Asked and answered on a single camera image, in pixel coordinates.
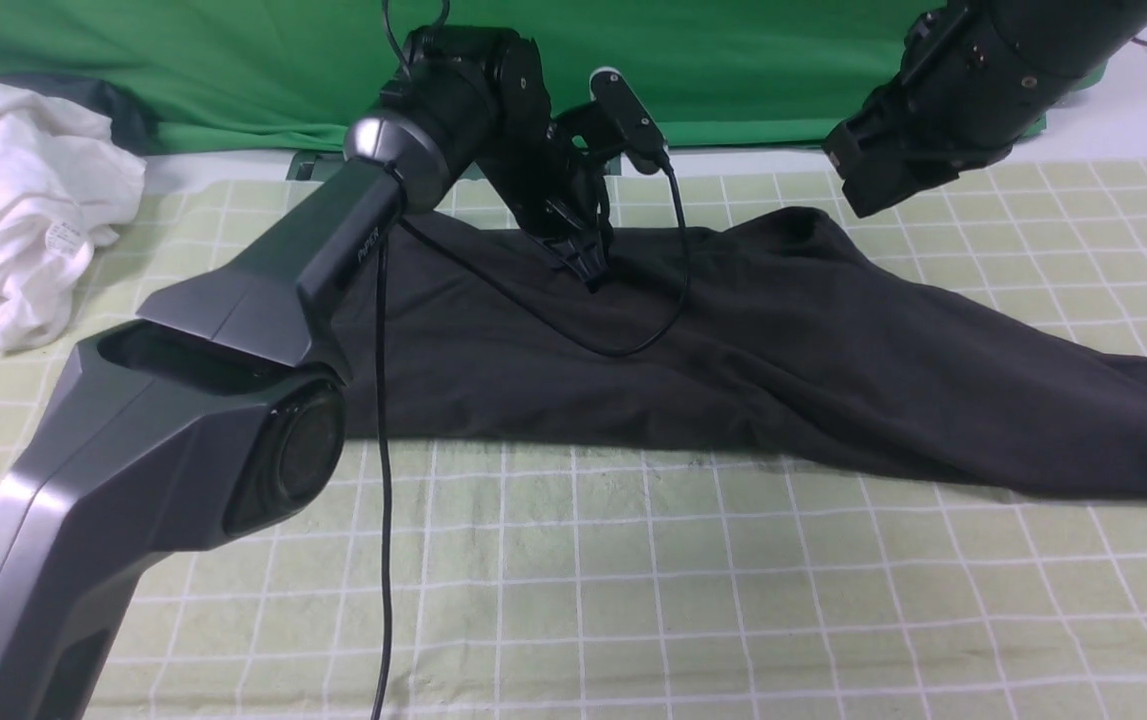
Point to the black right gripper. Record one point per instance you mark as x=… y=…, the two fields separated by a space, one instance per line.
x=945 y=111

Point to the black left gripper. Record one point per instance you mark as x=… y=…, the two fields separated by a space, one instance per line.
x=537 y=170

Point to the dark gray long-sleeve shirt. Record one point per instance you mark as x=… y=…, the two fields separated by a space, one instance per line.
x=791 y=343

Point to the gray left robot arm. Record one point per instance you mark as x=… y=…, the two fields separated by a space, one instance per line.
x=219 y=410

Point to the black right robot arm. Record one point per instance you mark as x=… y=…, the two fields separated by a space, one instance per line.
x=1057 y=45

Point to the dark garment behind white shirt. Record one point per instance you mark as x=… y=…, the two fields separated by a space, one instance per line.
x=133 y=124

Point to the crumpled white shirt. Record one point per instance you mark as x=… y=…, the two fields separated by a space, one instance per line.
x=65 y=188

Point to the green checkered table mat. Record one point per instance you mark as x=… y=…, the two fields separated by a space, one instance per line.
x=571 y=583

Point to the green backdrop cloth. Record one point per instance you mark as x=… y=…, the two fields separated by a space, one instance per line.
x=225 y=75

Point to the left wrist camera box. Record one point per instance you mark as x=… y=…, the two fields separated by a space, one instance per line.
x=641 y=141

